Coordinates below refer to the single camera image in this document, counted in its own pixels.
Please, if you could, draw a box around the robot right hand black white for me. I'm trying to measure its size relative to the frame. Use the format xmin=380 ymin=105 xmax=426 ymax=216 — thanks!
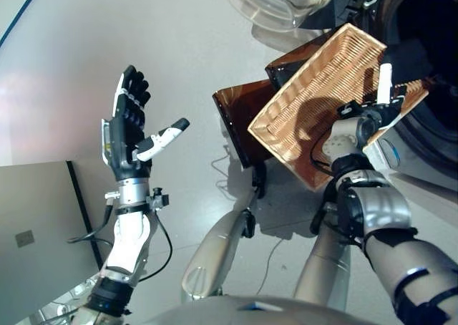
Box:
xmin=359 ymin=62 xmax=407 ymax=130

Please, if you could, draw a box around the robot left hand black white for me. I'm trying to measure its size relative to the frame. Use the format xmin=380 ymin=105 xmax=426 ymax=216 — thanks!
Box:
xmin=99 ymin=65 xmax=190 ymax=180

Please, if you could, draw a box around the large wicker laundry basket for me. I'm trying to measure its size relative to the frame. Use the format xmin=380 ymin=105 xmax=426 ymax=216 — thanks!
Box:
xmin=247 ymin=22 xmax=429 ymax=192

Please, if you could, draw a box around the dark grey washing machine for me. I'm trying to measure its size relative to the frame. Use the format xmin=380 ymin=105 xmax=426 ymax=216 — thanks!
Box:
xmin=334 ymin=0 xmax=458 ymax=183

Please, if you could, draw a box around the round glass washing machine door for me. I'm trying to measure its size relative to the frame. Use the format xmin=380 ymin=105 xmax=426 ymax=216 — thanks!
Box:
xmin=221 ymin=0 xmax=359 ymax=31

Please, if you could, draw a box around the brown glossy wooden stool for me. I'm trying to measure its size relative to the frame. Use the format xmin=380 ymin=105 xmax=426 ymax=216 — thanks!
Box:
xmin=212 ymin=31 xmax=336 ymax=169

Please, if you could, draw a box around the grey cabinet box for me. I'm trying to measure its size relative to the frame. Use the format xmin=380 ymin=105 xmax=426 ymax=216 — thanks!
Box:
xmin=0 ymin=160 xmax=103 ymax=319

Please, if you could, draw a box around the robot left leg silver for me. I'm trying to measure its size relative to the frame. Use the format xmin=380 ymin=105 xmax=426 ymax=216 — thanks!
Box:
xmin=180 ymin=163 xmax=268 ymax=301

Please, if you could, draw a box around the robot leg silver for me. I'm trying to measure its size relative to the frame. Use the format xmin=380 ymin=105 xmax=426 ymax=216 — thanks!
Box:
xmin=293 ymin=210 xmax=352 ymax=310
xmin=180 ymin=163 xmax=268 ymax=301

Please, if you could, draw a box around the robot right leg silver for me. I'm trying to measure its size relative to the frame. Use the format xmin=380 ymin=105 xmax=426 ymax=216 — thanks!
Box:
xmin=293 ymin=210 xmax=352 ymax=310

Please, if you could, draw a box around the robot torso grey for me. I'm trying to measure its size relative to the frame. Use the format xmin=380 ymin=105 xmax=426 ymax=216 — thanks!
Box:
xmin=142 ymin=295 xmax=366 ymax=325

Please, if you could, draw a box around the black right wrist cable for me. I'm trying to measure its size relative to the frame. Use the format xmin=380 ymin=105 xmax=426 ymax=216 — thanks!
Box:
xmin=309 ymin=124 xmax=337 ymax=178

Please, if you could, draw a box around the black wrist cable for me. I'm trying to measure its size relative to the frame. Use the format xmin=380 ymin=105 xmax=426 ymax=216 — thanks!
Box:
xmin=309 ymin=124 xmax=337 ymax=178
xmin=67 ymin=195 xmax=173 ymax=283

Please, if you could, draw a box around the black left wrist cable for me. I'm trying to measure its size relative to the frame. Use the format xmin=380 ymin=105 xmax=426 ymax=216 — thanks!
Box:
xmin=67 ymin=195 xmax=173 ymax=283

